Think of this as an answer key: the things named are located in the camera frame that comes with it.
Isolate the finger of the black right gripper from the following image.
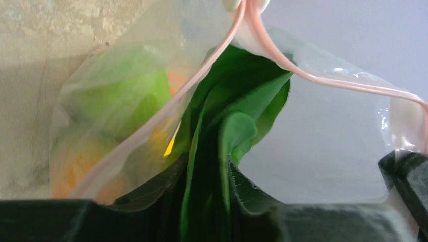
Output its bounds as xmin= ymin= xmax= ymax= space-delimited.
xmin=378 ymin=151 xmax=427 ymax=241

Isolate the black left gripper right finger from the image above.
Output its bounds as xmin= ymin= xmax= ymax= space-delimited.
xmin=228 ymin=160 xmax=417 ymax=242

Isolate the green bok choy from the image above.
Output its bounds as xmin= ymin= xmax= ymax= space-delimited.
xmin=173 ymin=46 xmax=292 ymax=241

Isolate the orange fruit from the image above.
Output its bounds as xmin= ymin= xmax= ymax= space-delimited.
xmin=166 ymin=69 xmax=190 ymax=96

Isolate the green apple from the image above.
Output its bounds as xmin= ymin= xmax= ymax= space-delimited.
xmin=64 ymin=48 xmax=172 ymax=138

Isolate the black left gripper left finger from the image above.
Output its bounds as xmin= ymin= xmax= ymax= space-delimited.
xmin=1 ymin=153 xmax=189 ymax=241

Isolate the yellow pear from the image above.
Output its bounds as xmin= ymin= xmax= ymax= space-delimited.
xmin=146 ymin=117 xmax=181 ymax=157

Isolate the clear zip top bag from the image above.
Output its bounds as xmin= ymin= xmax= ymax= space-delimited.
xmin=48 ymin=0 xmax=428 ymax=242

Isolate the orange green mango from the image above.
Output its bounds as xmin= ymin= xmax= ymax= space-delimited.
xmin=49 ymin=133 xmax=118 ymax=199

